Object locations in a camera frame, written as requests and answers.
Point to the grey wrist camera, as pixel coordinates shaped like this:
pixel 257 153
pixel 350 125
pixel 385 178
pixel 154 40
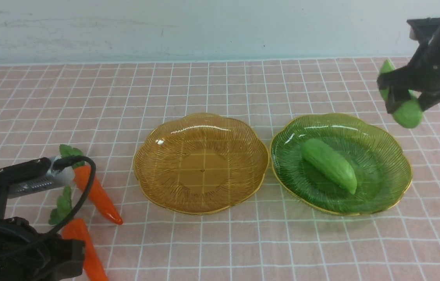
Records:
pixel 35 176

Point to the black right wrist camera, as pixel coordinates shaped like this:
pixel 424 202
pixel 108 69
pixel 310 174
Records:
pixel 422 29

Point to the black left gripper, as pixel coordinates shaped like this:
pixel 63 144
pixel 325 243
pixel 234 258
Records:
pixel 27 255

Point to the green cucumber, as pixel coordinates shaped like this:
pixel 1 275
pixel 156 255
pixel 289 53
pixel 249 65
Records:
pixel 409 114
pixel 330 163

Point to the green cucumber in plate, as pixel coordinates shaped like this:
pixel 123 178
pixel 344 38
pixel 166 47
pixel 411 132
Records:
pixel 330 163

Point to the pink checkered tablecloth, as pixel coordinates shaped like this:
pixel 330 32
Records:
pixel 107 111

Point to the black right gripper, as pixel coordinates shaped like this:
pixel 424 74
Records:
pixel 421 73

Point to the green glass plate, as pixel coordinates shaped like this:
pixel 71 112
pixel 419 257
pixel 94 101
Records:
pixel 382 170

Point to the amber glass plate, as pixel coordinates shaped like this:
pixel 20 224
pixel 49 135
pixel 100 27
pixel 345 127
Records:
pixel 201 164

